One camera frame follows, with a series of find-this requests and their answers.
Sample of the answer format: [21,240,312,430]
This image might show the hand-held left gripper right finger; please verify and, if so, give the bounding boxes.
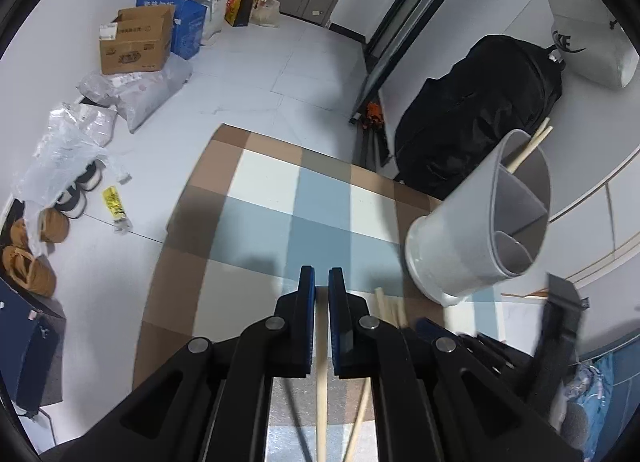
[328,267,586,462]

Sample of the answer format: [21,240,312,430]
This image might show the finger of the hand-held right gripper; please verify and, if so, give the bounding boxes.
[414,318,533,383]

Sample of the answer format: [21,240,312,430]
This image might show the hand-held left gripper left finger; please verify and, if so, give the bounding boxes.
[40,266,321,462]

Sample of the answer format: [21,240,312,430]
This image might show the translucent white utensil holder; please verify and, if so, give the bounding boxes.
[404,129,552,307]

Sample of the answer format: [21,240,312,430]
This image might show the blue printed cloth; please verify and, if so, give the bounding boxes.
[550,352,617,448]

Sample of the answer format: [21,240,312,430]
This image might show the checkered floor mat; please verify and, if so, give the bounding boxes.
[132,123,506,462]

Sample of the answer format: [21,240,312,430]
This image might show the white curved cabinet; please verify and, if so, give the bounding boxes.
[502,142,640,303]

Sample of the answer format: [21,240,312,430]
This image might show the black tripod legs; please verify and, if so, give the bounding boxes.
[352,124,396,173]

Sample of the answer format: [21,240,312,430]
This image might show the orange tool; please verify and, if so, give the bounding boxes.
[362,99,386,132]

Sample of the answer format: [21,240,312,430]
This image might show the yellow packet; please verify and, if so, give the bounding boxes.
[101,185,133,235]

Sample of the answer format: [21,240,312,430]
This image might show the black duffel bag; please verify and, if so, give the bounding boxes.
[394,34,566,200]

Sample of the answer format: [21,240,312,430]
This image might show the brown slipper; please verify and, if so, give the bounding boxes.
[2,244,57,299]
[9,218,32,249]
[39,207,71,243]

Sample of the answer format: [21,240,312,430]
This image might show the dark blue shoe box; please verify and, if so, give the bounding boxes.
[0,277,66,418]

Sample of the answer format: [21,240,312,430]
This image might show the crumpled clear plastic wrap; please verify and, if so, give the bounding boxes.
[15,103,132,255]

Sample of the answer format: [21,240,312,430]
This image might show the small white plastic bag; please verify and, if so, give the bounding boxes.
[250,0,281,29]

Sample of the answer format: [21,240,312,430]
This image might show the blue cardboard box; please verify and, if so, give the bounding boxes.
[136,0,208,60]

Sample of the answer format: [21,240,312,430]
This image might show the orange paper bag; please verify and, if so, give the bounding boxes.
[225,0,258,28]

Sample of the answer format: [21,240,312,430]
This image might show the grey canvas bag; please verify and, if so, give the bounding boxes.
[540,0,640,90]

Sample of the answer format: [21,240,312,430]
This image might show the brown cardboard box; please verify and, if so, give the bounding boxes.
[98,6,177,75]

